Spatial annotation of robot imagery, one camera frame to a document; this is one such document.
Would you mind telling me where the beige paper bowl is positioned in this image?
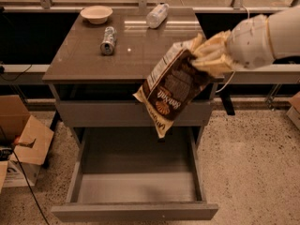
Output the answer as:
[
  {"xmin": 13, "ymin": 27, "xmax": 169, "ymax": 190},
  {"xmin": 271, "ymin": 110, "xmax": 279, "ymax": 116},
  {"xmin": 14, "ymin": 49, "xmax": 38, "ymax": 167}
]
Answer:
[{"xmin": 80, "ymin": 6, "xmax": 113, "ymax": 24}]

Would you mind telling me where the clear plastic water bottle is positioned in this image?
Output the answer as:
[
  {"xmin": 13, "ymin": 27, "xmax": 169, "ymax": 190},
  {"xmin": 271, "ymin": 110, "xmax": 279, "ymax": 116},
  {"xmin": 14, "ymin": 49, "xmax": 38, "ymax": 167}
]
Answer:
[{"xmin": 146, "ymin": 4, "xmax": 169, "ymax": 29}]

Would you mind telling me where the black floor cable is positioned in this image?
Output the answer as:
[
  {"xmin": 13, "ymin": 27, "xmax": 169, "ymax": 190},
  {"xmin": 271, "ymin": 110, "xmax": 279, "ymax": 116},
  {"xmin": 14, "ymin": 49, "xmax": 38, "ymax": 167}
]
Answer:
[{"xmin": 0, "ymin": 125, "xmax": 51, "ymax": 225}]

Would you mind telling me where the silver soda can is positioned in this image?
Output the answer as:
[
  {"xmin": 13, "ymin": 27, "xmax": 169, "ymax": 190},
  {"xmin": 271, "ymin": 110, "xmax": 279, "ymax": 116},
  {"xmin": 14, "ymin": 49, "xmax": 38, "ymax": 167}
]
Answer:
[{"xmin": 100, "ymin": 26, "xmax": 116, "ymax": 55}]

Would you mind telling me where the brown chip bag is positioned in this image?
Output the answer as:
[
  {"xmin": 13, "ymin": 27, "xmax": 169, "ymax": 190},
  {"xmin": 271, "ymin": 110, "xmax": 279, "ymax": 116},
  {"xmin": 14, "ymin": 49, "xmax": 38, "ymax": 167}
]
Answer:
[{"xmin": 134, "ymin": 37, "xmax": 213, "ymax": 139}]

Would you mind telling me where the grey drawer cabinet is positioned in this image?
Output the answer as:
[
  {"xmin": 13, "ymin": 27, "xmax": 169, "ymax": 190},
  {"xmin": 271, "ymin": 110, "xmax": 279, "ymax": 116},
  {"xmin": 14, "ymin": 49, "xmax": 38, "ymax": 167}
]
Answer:
[{"xmin": 42, "ymin": 7, "xmax": 225, "ymax": 155}]

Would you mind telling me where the open cardboard box left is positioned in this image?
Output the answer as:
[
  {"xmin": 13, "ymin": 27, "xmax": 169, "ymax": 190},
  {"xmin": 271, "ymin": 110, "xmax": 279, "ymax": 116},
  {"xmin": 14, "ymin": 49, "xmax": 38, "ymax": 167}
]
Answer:
[{"xmin": 0, "ymin": 95, "xmax": 53, "ymax": 190}]

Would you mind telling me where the white hanging cable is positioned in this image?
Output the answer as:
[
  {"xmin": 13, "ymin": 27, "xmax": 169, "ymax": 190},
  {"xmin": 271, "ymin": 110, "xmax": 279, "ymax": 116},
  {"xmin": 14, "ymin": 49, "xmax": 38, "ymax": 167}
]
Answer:
[{"xmin": 215, "ymin": 5, "xmax": 251, "ymax": 95}]

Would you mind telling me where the open grey middle drawer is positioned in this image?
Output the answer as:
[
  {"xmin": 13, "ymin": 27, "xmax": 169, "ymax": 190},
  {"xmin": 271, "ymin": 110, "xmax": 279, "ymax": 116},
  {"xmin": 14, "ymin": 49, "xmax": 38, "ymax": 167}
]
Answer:
[{"xmin": 52, "ymin": 127, "xmax": 218, "ymax": 222}]

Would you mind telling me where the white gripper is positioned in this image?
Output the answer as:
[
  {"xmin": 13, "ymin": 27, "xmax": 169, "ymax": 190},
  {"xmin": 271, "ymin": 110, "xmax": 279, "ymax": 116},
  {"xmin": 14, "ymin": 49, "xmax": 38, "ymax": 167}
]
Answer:
[{"xmin": 191, "ymin": 15, "xmax": 275, "ymax": 77}]

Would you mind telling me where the cardboard box right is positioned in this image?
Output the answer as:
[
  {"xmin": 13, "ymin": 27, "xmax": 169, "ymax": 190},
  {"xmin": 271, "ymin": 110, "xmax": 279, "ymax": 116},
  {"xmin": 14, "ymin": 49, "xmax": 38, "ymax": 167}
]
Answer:
[{"xmin": 287, "ymin": 91, "xmax": 300, "ymax": 130}]

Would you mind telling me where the closed grey top drawer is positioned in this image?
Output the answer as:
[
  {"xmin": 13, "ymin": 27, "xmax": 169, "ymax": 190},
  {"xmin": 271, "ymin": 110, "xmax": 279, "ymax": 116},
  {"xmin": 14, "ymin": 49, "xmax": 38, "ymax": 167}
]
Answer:
[{"xmin": 56, "ymin": 100, "xmax": 212, "ymax": 128}]

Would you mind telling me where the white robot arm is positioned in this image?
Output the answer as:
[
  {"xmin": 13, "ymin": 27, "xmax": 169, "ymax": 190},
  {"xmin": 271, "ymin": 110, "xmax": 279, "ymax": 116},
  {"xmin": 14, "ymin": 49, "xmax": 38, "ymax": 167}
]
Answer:
[{"xmin": 190, "ymin": 6, "xmax": 300, "ymax": 77}]

